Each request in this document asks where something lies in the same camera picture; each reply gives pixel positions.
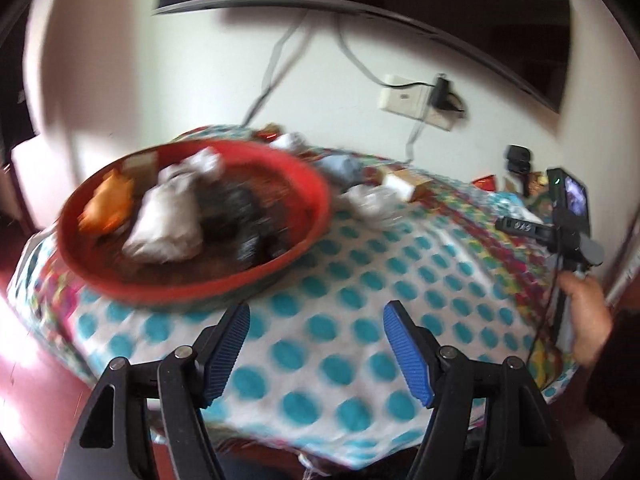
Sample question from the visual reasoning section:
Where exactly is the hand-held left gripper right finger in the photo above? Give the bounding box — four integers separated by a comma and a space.
382, 300, 563, 480

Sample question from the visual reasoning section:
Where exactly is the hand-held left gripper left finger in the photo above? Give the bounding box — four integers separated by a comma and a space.
56, 302, 251, 480

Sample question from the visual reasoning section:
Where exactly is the red round tray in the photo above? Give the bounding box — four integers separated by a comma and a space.
56, 139, 333, 311

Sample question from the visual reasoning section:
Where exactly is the black bag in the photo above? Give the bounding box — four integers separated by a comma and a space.
197, 180, 281, 266

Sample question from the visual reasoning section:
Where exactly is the white plastic bag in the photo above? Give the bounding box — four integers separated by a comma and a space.
122, 180, 203, 263

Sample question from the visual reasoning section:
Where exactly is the white paper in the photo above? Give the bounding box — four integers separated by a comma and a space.
160, 147, 223, 186
270, 132, 308, 154

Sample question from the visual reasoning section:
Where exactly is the orange snack packet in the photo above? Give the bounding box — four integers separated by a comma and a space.
80, 170, 136, 233

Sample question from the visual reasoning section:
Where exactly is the person's right forearm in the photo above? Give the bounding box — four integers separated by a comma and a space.
582, 305, 640, 480

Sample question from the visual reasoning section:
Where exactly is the person's right hand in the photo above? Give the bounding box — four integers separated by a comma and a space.
557, 275, 613, 366

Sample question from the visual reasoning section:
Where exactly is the colourful snack packet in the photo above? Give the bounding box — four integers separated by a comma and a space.
505, 170, 552, 212

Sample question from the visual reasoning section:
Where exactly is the silver metal pole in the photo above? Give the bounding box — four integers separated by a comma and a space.
605, 259, 640, 307

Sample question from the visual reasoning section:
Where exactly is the polka dot table cloth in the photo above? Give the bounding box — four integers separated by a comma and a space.
10, 125, 581, 466

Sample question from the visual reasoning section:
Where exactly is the black small device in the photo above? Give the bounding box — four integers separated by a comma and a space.
505, 144, 534, 196

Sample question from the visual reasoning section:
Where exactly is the clear crumpled plastic wrap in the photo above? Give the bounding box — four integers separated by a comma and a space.
345, 182, 401, 224

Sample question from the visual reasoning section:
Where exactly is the white and tan box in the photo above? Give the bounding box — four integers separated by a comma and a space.
382, 170, 431, 202

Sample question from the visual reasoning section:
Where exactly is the grey crumpled cloth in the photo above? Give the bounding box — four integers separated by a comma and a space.
320, 152, 368, 186

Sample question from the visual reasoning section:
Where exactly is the small cardboard box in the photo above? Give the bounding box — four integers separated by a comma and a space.
122, 152, 158, 179

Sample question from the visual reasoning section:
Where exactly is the dark wooden furniture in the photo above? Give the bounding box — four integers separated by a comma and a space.
0, 10, 41, 153

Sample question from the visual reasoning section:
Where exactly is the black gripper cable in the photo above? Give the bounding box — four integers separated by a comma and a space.
525, 255, 561, 361

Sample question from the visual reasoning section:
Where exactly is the white wall socket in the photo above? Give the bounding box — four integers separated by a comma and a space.
378, 74, 463, 132

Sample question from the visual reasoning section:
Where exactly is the grey wall cable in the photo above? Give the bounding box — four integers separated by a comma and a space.
242, 12, 313, 127
335, 12, 431, 162

